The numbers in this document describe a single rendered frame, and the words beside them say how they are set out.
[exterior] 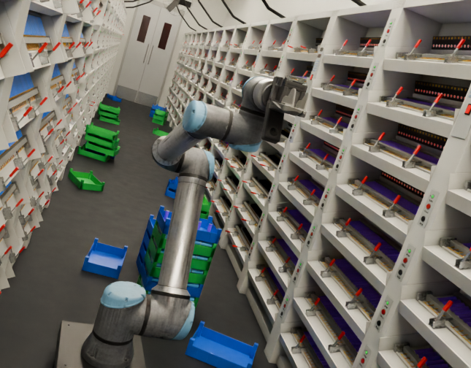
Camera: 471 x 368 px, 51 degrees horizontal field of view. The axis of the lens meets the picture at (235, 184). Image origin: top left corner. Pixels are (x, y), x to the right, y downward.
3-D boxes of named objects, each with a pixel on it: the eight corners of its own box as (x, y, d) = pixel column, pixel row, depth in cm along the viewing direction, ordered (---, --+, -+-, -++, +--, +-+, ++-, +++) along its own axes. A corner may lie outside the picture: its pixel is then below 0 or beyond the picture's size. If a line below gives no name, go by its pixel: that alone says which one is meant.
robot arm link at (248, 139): (217, 141, 149) (229, 101, 146) (252, 151, 152) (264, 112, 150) (225, 147, 140) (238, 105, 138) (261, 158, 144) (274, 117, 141)
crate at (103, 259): (117, 279, 272) (121, 266, 270) (81, 269, 268) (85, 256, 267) (124, 258, 301) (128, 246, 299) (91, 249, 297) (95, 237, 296)
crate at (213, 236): (162, 233, 246) (166, 218, 244) (155, 218, 264) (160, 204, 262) (217, 244, 257) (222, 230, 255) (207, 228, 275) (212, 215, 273)
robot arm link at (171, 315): (136, 333, 188) (174, 147, 205) (180, 339, 194) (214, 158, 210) (144, 339, 174) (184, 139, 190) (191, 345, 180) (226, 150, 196)
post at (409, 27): (269, 362, 239) (406, -2, 203) (263, 350, 248) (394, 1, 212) (305, 369, 244) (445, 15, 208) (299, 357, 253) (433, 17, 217)
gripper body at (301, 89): (282, 77, 119) (266, 74, 130) (272, 111, 121) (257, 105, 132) (309, 86, 122) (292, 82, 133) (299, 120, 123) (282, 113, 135)
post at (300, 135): (239, 293, 305) (339, 9, 269) (236, 285, 314) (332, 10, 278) (269, 299, 310) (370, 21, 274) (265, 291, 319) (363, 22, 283)
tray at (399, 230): (405, 247, 164) (408, 220, 162) (335, 194, 221) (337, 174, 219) (459, 243, 168) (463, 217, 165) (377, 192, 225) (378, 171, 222)
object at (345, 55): (372, 69, 218) (375, 36, 214) (323, 63, 275) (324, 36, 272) (414, 68, 222) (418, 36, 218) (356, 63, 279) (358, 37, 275)
